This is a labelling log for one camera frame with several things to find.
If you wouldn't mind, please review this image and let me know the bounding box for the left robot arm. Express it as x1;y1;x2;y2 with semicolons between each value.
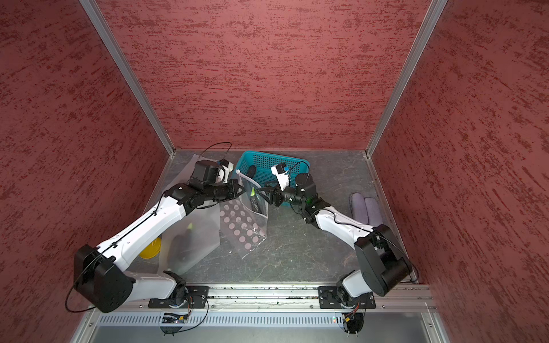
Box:
72;180;245;313

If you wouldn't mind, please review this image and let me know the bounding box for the purple roller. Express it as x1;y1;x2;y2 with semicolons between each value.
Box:
350;193;369;224
365;197;383;227

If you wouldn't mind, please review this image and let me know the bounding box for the left corner aluminium post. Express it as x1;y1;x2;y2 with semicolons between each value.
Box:
79;0;177;158

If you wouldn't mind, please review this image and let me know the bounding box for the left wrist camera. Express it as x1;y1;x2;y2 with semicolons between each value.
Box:
189;159;234;188

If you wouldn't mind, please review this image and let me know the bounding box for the purple roller left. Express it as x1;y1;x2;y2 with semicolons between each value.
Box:
350;193;369;224

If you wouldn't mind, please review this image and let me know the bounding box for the corner aluminium post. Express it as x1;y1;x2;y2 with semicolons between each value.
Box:
79;0;177;158
365;0;447;159

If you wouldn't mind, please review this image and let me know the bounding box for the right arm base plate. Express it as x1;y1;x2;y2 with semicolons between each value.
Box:
317;286;376;310

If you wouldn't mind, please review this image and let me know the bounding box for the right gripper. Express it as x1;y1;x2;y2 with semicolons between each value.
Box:
257;179;306;207

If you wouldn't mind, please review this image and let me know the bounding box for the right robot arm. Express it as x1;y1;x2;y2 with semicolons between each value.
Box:
257;187;414;307

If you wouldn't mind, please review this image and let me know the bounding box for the eggplant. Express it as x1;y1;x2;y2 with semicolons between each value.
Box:
246;165;257;179
250;188;263;214
167;224;194;270

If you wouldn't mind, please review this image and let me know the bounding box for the left circuit board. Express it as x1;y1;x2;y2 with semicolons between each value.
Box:
161;312;190;325

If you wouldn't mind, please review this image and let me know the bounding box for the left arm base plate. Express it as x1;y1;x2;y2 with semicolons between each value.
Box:
148;286;210;310

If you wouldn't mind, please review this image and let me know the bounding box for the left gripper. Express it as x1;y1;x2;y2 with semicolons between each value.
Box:
204;179;246;202

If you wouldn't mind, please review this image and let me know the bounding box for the pink dotted zip-top bag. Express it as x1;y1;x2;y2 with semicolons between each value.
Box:
220;170;268;259

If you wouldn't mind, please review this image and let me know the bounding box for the clear zip-top bag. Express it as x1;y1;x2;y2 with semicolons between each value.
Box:
158;205;220;276
162;151;199;190

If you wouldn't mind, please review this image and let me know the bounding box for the teal plastic basket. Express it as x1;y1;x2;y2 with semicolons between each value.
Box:
234;151;312;207

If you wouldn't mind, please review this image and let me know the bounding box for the purple roller right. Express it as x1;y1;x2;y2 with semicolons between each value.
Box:
365;197;383;227

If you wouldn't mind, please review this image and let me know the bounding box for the aluminium front rail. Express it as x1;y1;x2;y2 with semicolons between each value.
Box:
72;283;449;342

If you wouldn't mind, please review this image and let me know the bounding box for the right corner aluminium post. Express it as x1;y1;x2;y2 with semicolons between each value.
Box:
365;0;447;159

